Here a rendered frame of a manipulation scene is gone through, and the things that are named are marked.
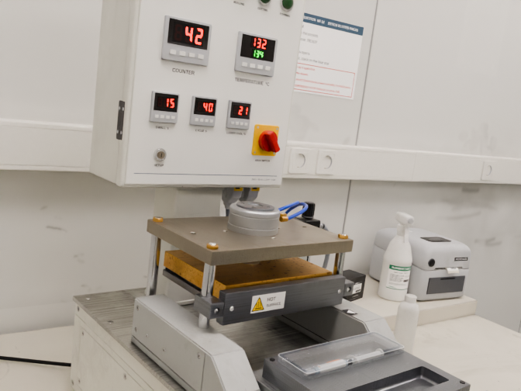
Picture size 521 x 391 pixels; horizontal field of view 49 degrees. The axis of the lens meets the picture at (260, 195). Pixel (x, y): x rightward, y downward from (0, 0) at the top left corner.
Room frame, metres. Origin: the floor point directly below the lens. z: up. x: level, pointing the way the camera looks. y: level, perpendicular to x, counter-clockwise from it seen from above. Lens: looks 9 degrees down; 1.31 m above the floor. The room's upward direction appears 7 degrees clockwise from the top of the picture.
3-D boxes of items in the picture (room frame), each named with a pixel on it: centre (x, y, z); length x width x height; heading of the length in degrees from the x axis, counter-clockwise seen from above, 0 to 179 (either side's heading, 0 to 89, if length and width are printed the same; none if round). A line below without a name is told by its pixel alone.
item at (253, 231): (0.90, 0.01, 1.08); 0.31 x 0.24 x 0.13; 129
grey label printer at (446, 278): (1.72, -0.52, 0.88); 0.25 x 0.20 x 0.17; 31
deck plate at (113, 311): (0.89, 0.03, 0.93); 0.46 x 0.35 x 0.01; 39
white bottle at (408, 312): (1.32, -0.39, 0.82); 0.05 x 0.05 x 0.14
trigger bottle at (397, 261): (1.59, -0.42, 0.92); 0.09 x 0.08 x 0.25; 10
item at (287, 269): (0.87, 0.00, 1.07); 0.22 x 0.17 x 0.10; 129
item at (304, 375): (0.70, -0.13, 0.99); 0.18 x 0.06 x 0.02; 129
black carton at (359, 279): (1.54, -0.27, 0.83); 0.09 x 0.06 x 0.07; 140
